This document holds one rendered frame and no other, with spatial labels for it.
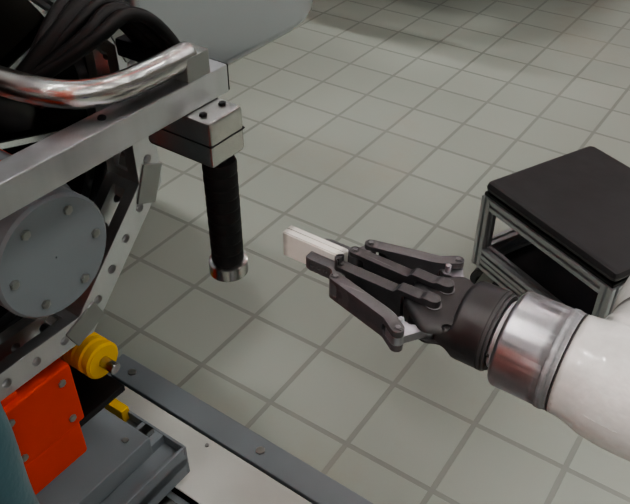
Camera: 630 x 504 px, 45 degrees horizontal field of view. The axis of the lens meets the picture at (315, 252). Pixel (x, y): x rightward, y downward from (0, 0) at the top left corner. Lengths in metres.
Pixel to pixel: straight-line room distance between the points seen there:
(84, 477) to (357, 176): 1.40
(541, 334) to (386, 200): 1.70
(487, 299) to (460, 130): 2.07
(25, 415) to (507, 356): 0.63
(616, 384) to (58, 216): 0.50
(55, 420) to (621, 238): 1.17
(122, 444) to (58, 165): 0.81
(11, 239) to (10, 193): 0.09
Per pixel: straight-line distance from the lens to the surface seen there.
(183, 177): 2.44
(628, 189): 1.87
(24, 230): 0.72
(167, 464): 1.42
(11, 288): 0.73
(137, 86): 0.69
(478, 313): 0.65
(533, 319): 0.64
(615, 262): 1.63
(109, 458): 1.37
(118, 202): 1.06
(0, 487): 0.89
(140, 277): 2.06
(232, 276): 0.84
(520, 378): 0.64
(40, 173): 0.65
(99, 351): 1.10
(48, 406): 1.06
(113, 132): 0.68
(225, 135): 0.75
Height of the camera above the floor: 1.30
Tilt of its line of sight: 38 degrees down
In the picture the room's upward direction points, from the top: straight up
